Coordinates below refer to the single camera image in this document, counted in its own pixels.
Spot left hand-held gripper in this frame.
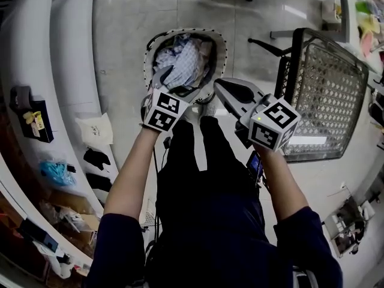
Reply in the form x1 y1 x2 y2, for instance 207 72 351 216
140 65 201 133

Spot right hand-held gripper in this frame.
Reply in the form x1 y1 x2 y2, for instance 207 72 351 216
213 77 302 154

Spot light blue checked clothes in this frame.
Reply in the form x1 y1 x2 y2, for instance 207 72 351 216
152 33 208 91

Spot white fabric laundry basket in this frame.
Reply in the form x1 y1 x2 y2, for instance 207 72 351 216
143 27 228 105

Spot beige brown clothes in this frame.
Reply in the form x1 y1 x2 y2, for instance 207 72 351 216
191 38 218 87

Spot black woven plastic basket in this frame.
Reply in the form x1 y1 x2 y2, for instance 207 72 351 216
274 27 370 163

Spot person's left forearm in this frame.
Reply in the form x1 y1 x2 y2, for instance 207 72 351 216
103 125 169 223

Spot person's right forearm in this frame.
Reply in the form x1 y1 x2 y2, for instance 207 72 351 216
256 144 310 222

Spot person's white shoes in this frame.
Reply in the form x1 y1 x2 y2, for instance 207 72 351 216
179 97 221 124

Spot black chair leg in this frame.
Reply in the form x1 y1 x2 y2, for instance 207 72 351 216
247 37 293 59

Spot small device with blue screen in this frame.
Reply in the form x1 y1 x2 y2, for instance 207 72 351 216
245 150 265 182

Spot black gloves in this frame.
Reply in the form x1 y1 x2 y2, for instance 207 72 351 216
83 148 112 171

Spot white curved shelf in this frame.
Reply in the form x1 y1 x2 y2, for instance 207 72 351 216
0 0 121 269

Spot black cloth piece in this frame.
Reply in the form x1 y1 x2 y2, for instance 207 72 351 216
85 172 113 193

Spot person's dark clothing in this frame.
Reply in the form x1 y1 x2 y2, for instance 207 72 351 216
86 116 343 288

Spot black box with yellow tag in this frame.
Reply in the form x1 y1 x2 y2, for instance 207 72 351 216
9 85 55 144

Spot blue plastic bag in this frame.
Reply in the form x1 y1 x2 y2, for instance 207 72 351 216
38 159 77 188

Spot pile of colourful items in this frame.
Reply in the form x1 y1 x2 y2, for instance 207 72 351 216
355 0 384 60

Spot cardboard box with clutter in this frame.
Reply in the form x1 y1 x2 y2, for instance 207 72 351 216
38 190 101 252

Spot open box with small items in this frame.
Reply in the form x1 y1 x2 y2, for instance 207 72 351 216
323 196 376 259

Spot black cable with plug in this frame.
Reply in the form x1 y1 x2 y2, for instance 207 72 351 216
152 136 172 176

